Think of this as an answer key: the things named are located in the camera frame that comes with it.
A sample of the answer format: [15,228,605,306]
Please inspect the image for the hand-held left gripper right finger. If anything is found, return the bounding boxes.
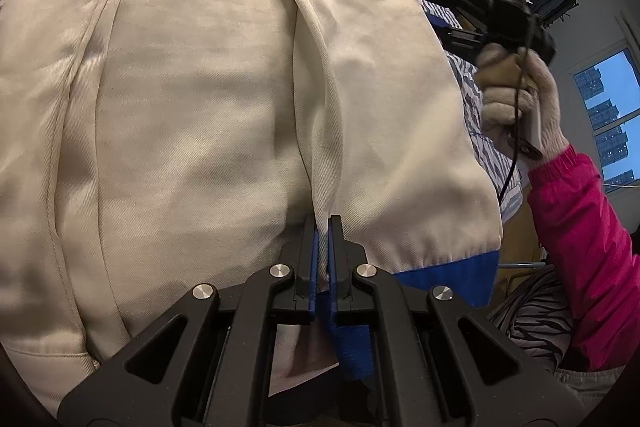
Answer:
[327,214,586,427]

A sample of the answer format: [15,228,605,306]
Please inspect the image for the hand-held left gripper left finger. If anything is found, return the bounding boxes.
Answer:
[57,213,321,427]

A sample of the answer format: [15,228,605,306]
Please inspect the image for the beige and blue work jacket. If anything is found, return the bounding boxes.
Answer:
[0,0,503,418]

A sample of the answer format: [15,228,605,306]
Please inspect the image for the person's right forearm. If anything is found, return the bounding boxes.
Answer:
[525,144,640,373]

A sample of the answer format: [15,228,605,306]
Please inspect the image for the person's right hand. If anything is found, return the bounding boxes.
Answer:
[474,43,571,170]

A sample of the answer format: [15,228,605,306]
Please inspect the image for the window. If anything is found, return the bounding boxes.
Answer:
[572,47,640,195]

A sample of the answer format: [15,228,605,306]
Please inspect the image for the bed with striped sheet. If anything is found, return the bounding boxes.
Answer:
[0,0,526,225]

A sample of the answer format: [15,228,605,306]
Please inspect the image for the zebra patterned pants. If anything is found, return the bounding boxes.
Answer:
[489,267,573,370]

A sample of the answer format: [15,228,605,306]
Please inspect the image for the grey cloth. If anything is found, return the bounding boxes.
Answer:
[552,364,628,408]

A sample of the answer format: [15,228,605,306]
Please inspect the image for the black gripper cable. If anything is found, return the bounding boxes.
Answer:
[495,2,541,205]

